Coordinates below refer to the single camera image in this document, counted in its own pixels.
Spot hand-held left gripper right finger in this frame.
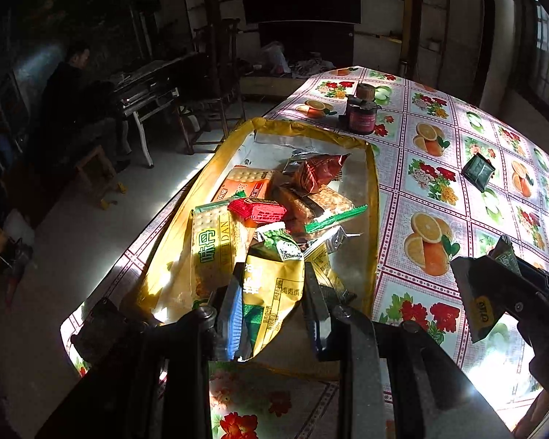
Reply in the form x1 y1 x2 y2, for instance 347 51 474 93
301 262 518 439

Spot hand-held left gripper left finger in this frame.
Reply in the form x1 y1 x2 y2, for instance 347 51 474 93
37 278 244 439

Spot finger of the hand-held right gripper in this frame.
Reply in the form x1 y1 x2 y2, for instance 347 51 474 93
452 255 549 317
513 257 549 294

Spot dark green snack packet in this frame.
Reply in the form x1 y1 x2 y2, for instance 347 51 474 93
457 235 523 344
460 153 495 190

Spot yellow green snack packet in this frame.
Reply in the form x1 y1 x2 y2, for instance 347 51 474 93
240 222 305 360

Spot clear cracker packet green ends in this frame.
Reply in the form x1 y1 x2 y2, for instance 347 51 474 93
274 185 369 243

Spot orange cracker packet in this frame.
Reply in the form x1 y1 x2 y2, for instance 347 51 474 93
215 165 275 204

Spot yellow-edged cardboard tray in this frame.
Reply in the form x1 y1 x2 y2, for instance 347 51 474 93
135 118 380 380

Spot person's right forearm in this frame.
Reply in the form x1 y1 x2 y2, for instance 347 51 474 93
512 386 549 439

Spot yellow silver snack packet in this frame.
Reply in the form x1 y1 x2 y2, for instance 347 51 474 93
304 226 362 305

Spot green yellow cracker packet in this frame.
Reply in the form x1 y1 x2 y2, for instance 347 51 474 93
190 201 257 312

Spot small red snack packet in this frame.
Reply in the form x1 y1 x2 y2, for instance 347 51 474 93
227 196 288 226

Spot fruit print tablecloth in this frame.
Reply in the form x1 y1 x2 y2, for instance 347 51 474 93
59 66 549 439

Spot brown red snack packet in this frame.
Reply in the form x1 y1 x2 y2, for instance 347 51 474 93
295 153 351 195

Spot silver foil packet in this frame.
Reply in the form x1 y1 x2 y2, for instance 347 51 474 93
281 146 321 177

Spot dark jar red label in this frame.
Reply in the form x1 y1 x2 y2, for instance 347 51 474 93
346 96 378 135

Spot wooden stool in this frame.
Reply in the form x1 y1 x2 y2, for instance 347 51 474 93
75 144 129 211

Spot dark wooden chair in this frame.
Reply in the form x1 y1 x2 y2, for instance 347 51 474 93
176 18 248 154

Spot dark door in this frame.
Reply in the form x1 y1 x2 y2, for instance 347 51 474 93
478 0 518 106

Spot metal folding table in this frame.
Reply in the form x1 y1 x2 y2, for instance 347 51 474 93
110 61 184 168

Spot pile of cloth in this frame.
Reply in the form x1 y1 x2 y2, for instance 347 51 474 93
293 57 337 78

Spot white plastic bag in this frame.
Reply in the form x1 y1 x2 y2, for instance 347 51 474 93
261 41 294 74

